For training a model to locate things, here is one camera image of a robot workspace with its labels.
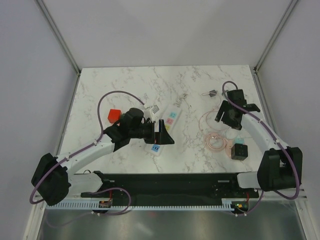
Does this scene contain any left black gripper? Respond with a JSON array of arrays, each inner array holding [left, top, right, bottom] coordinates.
[[129, 119, 174, 145]]

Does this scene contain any white power strip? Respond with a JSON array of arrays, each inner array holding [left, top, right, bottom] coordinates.
[[144, 104, 182, 157]]

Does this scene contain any teal small plug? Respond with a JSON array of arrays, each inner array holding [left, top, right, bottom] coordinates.
[[233, 137, 245, 145]]

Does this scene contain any small grey charger plug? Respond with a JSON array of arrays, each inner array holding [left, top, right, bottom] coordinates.
[[208, 90, 217, 98]]

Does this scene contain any black cube adapter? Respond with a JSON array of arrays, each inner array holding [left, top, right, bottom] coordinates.
[[231, 143, 249, 161]]

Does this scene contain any red cube plug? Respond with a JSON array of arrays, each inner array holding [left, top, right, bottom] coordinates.
[[107, 108, 122, 124]]

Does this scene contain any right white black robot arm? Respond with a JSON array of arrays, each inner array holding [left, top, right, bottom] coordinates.
[[215, 89, 303, 197]]

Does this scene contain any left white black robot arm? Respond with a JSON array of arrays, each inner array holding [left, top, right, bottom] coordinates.
[[29, 107, 175, 206]]

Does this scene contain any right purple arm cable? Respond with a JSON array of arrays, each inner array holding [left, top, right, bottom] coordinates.
[[221, 80, 302, 201]]

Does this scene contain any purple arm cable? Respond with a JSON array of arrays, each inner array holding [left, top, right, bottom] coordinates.
[[221, 80, 302, 201], [29, 91, 148, 205]]

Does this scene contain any pink coiled cable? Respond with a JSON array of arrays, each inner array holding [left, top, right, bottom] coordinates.
[[198, 92, 236, 157]]

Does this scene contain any right aluminium frame post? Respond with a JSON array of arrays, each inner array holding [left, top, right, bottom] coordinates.
[[252, 0, 301, 73]]

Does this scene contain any aluminium frame post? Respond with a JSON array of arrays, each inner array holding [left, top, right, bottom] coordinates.
[[252, 0, 301, 73], [34, 0, 82, 77]]

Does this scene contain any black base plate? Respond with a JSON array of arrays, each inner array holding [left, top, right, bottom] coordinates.
[[81, 171, 259, 206]]

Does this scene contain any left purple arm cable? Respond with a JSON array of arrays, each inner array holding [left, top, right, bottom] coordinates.
[[29, 91, 148, 205]]

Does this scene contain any white slotted cable duct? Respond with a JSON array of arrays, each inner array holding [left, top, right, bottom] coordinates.
[[46, 198, 249, 212]]

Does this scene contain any aluminium front rail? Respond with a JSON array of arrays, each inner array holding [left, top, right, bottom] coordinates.
[[29, 188, 307, 202]]

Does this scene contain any left aluminium frame post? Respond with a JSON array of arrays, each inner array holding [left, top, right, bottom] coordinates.
[[34, 0, 82, 77]]

